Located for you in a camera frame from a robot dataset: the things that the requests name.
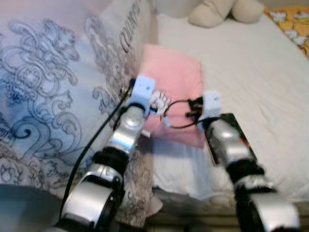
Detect pink pillow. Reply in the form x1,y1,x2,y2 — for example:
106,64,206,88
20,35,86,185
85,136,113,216
138,44,206,148

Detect picture cover book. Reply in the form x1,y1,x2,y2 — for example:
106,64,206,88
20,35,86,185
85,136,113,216
205,113,259,167

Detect yellow egg print blanket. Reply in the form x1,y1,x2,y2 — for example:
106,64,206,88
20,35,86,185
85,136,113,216
263,5,309,58

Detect white quilted mattress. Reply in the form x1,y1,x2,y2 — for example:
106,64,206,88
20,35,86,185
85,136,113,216
145,14,309,201

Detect beige plush toy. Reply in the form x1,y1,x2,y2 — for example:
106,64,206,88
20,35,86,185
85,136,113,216
187,0,265,28

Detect grey bed base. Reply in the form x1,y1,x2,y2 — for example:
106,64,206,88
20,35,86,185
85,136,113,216
145,201,309,229

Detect floral text print fabric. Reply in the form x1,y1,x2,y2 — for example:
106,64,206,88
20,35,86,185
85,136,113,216
0,0,160,228

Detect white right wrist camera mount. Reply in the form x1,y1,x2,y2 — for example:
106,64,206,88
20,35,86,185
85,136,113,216
200,91,222,120

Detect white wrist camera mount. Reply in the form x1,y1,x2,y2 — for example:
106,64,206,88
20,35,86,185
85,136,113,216
200,91,222,120
129,75,156,116

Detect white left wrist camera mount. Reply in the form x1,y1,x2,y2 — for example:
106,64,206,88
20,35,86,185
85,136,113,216
129,75,156,116

